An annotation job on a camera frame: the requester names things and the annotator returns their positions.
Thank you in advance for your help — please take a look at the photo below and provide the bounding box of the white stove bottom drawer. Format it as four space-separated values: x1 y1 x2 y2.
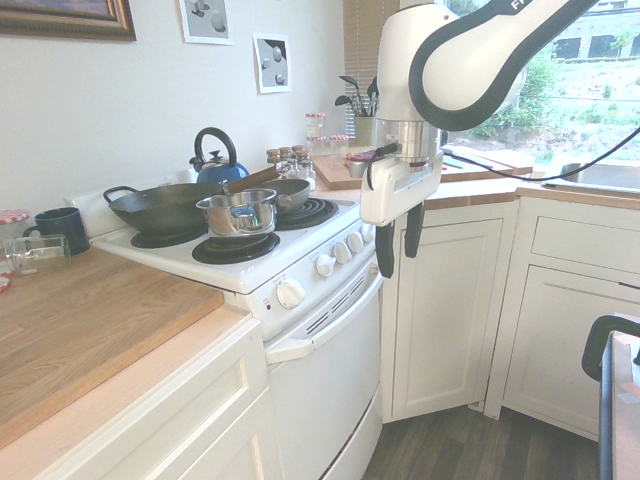
319 398 385 480

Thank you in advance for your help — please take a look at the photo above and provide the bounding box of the white under-sink drawer front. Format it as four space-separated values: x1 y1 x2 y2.
531 214 640 277

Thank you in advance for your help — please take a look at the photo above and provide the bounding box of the blue kettle black handle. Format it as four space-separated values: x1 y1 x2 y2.
188 126 251 185

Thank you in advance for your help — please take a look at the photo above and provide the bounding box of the grey wooden-handled frying pan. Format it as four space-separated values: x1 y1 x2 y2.
223 166 312 211

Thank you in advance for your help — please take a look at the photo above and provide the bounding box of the framed painting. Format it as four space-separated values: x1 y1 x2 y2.
0 0 137 42

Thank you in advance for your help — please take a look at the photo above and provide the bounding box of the large grey wall print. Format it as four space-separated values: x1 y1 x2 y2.
178 0 235 46

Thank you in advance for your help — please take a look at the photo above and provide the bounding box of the wooden window blind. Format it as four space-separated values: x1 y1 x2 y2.
342 0 387 144

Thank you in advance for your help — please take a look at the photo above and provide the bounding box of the white corner cabinet door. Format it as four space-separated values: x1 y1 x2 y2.
392 215 507 419

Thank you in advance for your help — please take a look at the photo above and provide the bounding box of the black slotted spatula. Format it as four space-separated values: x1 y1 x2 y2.
339 75 362 116

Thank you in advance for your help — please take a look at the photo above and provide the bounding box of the green utensil holder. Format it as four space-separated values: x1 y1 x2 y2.
353 114 378 146

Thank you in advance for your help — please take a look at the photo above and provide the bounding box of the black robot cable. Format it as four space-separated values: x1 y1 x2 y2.
366 127 640 194

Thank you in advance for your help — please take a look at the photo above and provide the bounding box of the small wooden cutting board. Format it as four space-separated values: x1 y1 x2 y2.
312 149 534 192

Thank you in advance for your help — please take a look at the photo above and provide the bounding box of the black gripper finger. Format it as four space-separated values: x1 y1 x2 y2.
403 199 427 260
375 221 397 280

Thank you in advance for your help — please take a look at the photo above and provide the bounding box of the white oven door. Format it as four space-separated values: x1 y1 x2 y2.
264 262 385 480

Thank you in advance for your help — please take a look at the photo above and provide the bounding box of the stainless steel sink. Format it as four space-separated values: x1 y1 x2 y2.
542 162 640 194

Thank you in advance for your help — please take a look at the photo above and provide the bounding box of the empty clear glass jar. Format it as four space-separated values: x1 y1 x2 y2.
2 233 73 278

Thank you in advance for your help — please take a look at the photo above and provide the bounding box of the white under-sink cabinet door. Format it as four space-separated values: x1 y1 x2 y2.
501 264 640 442

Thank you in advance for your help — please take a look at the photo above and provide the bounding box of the white electric stove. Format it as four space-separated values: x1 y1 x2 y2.
64 172 385 480

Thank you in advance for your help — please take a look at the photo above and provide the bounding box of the black wok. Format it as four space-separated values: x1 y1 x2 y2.
103 182 226 236

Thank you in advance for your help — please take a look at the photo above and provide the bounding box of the small grey wall print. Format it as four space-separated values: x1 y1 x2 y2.
252 32 293 95

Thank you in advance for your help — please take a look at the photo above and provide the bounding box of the dark blue mug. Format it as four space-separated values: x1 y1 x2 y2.
22 206 91 256

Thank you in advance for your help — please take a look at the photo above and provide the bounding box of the window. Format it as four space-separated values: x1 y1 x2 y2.
444 0 640 167

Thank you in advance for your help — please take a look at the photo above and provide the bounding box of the stainless steel saucepan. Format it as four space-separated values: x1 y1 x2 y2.
195 188 294 236

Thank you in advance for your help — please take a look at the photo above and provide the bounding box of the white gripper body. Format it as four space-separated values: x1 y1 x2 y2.
359 148 444 227

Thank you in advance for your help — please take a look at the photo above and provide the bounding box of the white cabinet beside stove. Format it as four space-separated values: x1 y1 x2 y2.
34 314 284 480

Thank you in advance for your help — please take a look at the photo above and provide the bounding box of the black coil burner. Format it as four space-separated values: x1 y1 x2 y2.
130 227 201 250
191 231 282 265
274 197 341 232

